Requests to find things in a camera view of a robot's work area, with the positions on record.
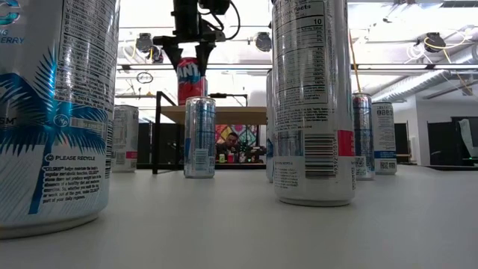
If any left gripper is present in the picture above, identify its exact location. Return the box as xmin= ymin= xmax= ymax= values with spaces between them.
xmin=152 ymin=0 xmax=227 ymax=78

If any blue silver Red Bull can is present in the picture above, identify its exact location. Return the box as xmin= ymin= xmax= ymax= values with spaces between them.
xmin=352 ymin=92 xmax=376 ymax=182
xmin=183 ymin=96 xmax=217 ymax=179

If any white Celsius can blue band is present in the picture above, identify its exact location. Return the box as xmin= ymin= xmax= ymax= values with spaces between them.
xmin=371 ymin=101 xmax=398 ymax=176

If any black ceiling device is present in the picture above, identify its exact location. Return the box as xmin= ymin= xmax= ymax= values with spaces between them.
xmin=149 ymin=44 xmax=164 ymax=64

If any long ceiling light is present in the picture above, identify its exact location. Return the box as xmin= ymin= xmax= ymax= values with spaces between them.
xmin=117 ymin=63 xmax=273 ymax=71
xmin=350 ymin=63 xmax=478 ymax=71

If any black partition panel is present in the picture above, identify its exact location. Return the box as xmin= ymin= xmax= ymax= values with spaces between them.
xmin=137 ymin=122 xmax=184 ymax=165
xmin=427 ymin=116 xmax=478 ymax=167

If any person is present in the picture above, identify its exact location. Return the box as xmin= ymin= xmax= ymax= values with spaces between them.
xmin=215 ymin=132 xmax=243 ymax=164

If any white Celsius can pink patch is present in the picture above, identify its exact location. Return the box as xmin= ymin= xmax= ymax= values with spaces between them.
xmin=111 ymin=105 xmax=140 ymax=173

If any white Celsius Arctic Vibe can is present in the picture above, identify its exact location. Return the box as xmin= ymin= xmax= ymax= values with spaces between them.
xmin=265 ymin=69 xmax=276 ymax=184

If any white Celsius Peach Vibe can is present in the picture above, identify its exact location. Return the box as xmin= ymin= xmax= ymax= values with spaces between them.
xmin=271 ymin=0 xmax=357 ymax=208

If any white Celsius can blue palm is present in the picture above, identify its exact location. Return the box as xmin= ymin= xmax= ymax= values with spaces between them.
xmin=0 ymin=0 xmax=121 ymax=240

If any ceiling cord reel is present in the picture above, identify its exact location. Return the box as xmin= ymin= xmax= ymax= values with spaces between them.
xmin=134 ymin=32 xmax=154 ymax=53
xmin=423 ymin=31 xmax=447 ymax=53
xmin=254 ymin=31 xmax=273 ymax=53

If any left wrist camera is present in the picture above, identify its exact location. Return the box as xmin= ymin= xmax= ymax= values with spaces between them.
xmin=199 ymin=0 xmax=232 ymax=16

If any wooden shelf black frame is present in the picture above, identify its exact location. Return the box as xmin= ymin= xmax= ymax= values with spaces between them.
xmin=152 ymin=90 xmax=268 ymax=176

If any colourful wall art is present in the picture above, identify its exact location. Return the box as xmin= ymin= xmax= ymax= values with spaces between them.
xmin=215 ymin=124 xmax=259 ymax=164

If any yellow power cable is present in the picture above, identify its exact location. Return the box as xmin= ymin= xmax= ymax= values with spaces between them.
xmin=348 ymin=29 xmax=362 ymax=94

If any white ceiling duct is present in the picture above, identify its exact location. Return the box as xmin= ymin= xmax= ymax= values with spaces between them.
xmin=369 ymin=43 xmax=478 ymax=104

